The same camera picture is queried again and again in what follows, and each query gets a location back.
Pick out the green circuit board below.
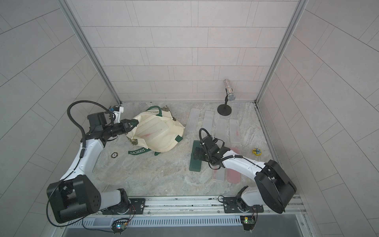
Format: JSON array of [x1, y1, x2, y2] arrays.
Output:
[[240, 215, 257, 231], [111, 218, 130, 235]]

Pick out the silver microphone on stand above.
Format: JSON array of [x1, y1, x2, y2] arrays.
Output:
[[217, 79, 235, 116]]

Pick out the left green circuit board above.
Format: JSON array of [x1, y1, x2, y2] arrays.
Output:
[[111, 218, 130, 235]]

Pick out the yellow tape measure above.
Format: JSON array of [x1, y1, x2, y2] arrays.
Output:
[[252, 148, 262, 156]]

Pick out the cream canvas tote bag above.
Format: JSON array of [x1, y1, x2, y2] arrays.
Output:
[[126, 106, 185, 156]]

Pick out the right green circuit board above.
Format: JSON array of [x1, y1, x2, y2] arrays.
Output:
[[240, 215, 257, 231]]

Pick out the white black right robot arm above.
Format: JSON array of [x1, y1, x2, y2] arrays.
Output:
[[194, 128, 297, 214]]

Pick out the aluminium mounting rail frame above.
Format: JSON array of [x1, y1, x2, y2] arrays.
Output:
[[68, 194, 315, 237]]

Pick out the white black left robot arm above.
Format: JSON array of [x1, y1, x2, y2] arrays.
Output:
[[46, 100, 138, 227]]

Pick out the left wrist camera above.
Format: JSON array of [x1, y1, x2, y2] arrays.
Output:
[[112, 106, 124, 123]]

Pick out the dark green pencil case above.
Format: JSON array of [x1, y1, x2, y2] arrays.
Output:
[[189, 140, 202, 172]]

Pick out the translucent pink pencil case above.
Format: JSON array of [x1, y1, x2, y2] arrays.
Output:
[[226, 147, 242, 184]]

